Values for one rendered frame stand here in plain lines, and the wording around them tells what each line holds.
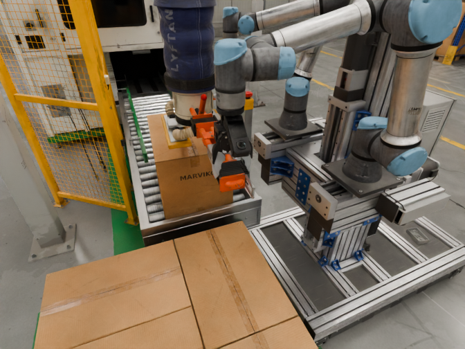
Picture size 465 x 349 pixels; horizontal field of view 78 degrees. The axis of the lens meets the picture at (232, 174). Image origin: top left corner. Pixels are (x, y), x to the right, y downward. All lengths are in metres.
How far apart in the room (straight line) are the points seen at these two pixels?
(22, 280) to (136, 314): 1.28
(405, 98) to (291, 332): 0.92
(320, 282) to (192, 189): 0.93
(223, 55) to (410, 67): 0.50
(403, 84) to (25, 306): 2.29
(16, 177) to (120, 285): 1.10
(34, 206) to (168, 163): 1.19
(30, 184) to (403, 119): 2.09
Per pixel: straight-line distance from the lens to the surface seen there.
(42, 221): 2.46
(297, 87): 1.46
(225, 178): 0.79
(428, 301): 2.34
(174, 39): 1.20
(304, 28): 0.88
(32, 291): 2.40
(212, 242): 1.55
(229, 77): 0.69
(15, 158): 2.19
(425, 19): 0.86
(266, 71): 0.72
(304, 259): 1.96
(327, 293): 1.84
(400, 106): 0.97
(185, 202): 1.61
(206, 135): 1.03
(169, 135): 1.32
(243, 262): 1.46
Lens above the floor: 1.69
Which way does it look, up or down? 35 degrees down
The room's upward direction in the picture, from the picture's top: straight up
